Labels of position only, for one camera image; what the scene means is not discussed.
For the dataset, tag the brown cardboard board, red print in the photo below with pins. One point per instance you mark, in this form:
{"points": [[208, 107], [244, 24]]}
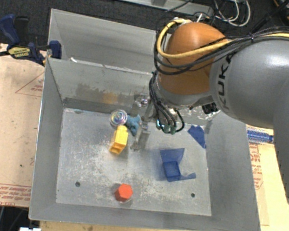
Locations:
{"points": [[10, 131]]}

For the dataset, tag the blue-grey cloth lump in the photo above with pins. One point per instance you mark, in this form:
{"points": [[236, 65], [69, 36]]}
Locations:
{"points": [[133, 124]]}

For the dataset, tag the grey metal bin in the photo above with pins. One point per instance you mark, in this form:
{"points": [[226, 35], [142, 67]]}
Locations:
{"points": [[91, 169]]}

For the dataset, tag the yellow toy block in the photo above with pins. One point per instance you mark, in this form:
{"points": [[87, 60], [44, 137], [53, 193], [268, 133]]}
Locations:
{"points": [[118, 142]]}

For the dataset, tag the blue clear plastic piece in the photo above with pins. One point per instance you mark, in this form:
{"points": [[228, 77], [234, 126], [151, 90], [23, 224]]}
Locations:
{"points": [[198, 135]]}

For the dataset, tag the clear shiny glass ball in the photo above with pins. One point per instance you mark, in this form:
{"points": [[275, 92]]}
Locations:
{"points": [[118, 118]]}

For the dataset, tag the blue clear plastic tray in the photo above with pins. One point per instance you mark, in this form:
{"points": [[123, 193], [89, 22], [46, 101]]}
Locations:
{"points": [[172, 166]]}

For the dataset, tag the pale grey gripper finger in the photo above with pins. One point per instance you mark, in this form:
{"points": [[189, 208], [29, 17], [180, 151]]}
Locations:
{"points": [[136, 108], [142, 138]]}

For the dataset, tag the red hexagonal block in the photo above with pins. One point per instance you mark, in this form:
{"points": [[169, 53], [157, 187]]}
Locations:
{"points": [[124, 192]]}

